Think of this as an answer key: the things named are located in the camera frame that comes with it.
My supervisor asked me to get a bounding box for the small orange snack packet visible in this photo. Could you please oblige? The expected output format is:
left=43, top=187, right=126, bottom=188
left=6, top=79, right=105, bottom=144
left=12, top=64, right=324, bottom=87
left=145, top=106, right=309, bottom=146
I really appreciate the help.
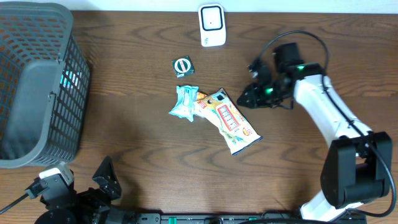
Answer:
left=196, top=91, right=208, bottom=101

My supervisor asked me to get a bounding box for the right black cable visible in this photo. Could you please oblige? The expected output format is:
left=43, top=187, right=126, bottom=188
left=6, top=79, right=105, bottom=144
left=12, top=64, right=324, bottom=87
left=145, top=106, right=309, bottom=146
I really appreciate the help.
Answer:
left=248, top=30, right=397, bottom=218

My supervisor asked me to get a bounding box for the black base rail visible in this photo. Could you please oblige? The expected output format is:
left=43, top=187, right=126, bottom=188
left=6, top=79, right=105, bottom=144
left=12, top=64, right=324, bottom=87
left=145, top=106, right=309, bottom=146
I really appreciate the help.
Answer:
left=131, top=210, right=367, bottom=224

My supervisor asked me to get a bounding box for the black cable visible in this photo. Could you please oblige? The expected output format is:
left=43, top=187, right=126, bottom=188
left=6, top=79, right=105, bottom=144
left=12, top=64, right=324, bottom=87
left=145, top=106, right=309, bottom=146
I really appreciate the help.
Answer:
left=0, top=192, right=30, bottom=216
left=248, top=30, right=397, bottom=218

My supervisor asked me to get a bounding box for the teal wet wipes pack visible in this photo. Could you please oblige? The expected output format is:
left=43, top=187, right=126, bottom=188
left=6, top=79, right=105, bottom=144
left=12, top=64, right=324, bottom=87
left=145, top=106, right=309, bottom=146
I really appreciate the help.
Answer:
left=169, top=85, right=199, bottom=122

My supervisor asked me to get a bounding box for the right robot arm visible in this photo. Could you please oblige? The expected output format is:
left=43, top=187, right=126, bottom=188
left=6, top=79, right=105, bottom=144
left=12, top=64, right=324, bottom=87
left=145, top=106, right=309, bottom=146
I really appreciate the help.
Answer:
left=238, top=59, right=397, bottom=222

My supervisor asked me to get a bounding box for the left black cable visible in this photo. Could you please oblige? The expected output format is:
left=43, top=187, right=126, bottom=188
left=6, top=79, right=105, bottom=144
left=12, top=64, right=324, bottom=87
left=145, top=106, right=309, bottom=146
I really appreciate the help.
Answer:
left=0, top=192, right=30, bottom=216

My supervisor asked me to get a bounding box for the grey plastic mesh basket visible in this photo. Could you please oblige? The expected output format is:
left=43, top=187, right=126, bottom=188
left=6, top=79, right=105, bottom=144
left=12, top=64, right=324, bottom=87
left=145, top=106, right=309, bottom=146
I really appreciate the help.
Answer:
left=1, top=1, right=91, bottom=169

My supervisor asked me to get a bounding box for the white barcode scanner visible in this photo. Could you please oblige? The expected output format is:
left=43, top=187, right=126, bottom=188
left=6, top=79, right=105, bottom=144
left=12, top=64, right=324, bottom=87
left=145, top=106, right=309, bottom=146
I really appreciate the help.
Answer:
left=198, top=4, right=226, bottom=47

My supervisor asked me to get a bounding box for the green round-label ointment box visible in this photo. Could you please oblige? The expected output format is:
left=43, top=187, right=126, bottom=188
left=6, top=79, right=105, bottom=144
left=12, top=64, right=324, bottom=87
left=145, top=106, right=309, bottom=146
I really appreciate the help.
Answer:
left=172, top=55, right=195, bottom=78

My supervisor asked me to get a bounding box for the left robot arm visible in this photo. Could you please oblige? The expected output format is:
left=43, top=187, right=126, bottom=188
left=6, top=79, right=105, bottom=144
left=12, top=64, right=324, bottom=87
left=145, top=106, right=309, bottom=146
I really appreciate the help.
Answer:
left=36, top=156, right=136, bottom=224

